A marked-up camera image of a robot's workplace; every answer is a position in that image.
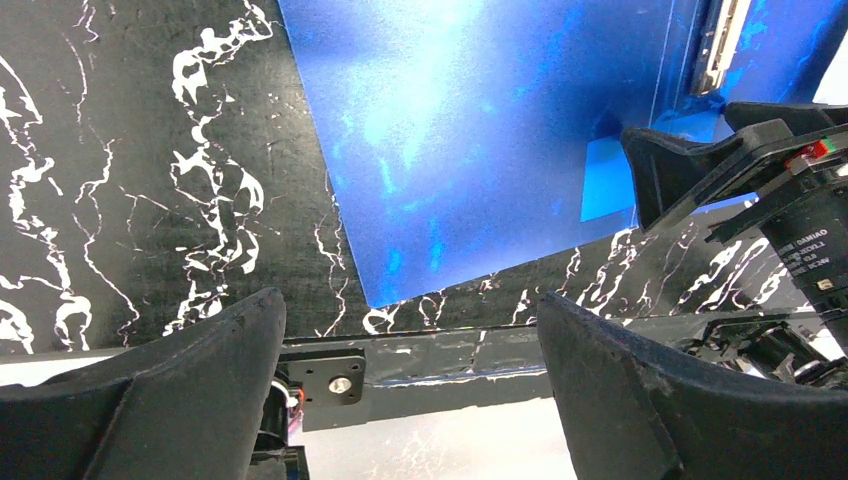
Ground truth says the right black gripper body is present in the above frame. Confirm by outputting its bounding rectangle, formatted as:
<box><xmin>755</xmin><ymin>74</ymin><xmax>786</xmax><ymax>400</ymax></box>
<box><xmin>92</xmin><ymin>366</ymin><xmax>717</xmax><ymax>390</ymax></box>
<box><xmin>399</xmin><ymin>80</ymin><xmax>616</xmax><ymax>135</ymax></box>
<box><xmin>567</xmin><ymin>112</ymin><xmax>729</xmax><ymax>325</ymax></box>
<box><xmin>707</xmin><ymin>127</ymin><xmax>847</xmax><ymax>350</ymax></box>

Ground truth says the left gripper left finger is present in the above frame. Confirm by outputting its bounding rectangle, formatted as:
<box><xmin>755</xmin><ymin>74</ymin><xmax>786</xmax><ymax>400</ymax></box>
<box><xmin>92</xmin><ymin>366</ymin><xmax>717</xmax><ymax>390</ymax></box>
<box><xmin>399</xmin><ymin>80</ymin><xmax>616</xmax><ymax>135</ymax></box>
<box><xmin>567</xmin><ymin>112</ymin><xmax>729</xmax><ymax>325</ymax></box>
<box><xmin>1</xmin><ymin>288</ymin><xmax>286</xmax><ymax>479</ymax></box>

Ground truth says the blue plastic folder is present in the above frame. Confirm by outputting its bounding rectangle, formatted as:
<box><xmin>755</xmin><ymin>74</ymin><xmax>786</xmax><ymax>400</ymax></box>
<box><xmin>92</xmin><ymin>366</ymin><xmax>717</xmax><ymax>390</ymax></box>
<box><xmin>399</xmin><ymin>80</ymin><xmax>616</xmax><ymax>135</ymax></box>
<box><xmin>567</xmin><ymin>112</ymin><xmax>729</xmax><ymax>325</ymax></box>
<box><xmin>280</xmin><ymin>1</ymin><xmax>847</xmax><ymax>308</ymax></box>

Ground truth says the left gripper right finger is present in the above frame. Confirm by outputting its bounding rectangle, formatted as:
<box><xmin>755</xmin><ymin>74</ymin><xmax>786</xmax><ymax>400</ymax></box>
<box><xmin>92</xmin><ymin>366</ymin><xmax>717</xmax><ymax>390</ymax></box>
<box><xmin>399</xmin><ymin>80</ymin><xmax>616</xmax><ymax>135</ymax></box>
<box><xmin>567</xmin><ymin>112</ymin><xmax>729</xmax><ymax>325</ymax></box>
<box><xmin>536</xmin><ymin>293</ymin><xmax>847</xmax><ymax>479</ymax></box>

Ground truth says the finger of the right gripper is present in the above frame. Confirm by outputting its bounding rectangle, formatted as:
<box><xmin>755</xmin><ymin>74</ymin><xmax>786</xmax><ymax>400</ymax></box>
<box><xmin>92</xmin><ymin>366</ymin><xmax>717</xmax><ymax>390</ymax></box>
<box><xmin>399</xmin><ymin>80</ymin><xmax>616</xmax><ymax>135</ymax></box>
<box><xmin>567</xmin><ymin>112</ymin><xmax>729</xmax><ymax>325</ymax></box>
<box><xmin>723</xmin><ymin>102</ymin><xmax>847</xmax><ymax>136</ymax></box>
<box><xmin>620</xmin><ymin>119</ymin><xmax>793</xmax><ymax>232</ymax></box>

